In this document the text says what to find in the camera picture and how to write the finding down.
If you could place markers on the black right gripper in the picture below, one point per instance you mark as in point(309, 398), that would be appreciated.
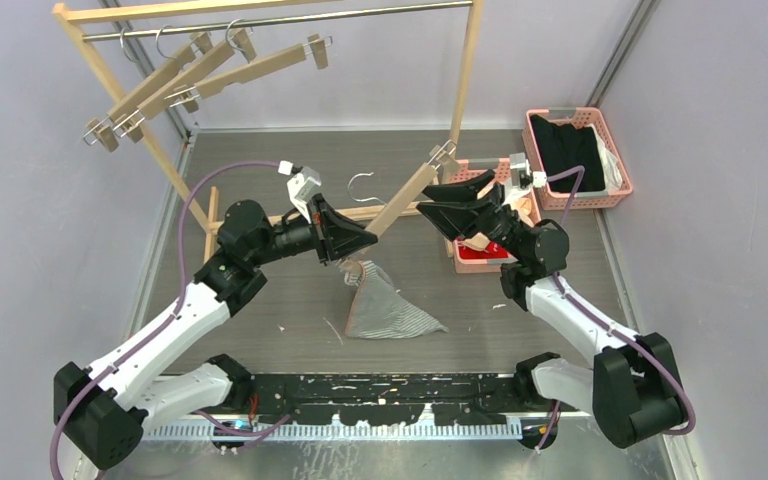
point(453, 219)

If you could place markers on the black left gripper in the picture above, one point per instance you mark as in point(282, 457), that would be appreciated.
point(342, 235)

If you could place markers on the wooden clip hanger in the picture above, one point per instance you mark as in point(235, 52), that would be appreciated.
point(236, 40)
point(382, 216)
point(316, 48)
point(102, 131)

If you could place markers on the beige underwear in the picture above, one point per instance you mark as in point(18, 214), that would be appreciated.
point(522, 205)

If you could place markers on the grey striped underwear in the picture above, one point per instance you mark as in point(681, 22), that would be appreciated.
point(378, 310)

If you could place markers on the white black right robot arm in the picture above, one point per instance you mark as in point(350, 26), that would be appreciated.
point(631, 385)

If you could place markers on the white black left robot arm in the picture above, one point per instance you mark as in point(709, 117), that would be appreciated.
point(105, 408)

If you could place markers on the empty wooden clip hanger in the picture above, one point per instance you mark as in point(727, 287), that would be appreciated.
point(102, 131)

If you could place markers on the pink basket near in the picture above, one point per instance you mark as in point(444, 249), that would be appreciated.
point(469, 169)

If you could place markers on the pink basket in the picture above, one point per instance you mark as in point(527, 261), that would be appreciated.
point(563, 189)
point(469, 169)

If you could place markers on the pink basket far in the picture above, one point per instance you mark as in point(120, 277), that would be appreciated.
point(563, 189)

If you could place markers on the black clothes in basket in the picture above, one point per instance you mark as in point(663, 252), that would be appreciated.
point(562, 147)

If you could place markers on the white cloth in basket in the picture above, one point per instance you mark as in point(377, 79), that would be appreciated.
point(610, 163)

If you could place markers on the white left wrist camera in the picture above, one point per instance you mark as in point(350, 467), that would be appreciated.
point(302, 184)

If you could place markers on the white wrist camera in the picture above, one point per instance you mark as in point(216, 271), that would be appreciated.
point(302, 184)
point(522, 179)

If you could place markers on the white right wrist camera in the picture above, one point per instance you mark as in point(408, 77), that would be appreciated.
point(522, 179)

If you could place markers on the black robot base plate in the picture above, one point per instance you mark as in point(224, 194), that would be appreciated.
point(380, 399)

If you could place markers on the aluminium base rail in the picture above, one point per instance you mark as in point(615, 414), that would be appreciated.
point(318, 430)

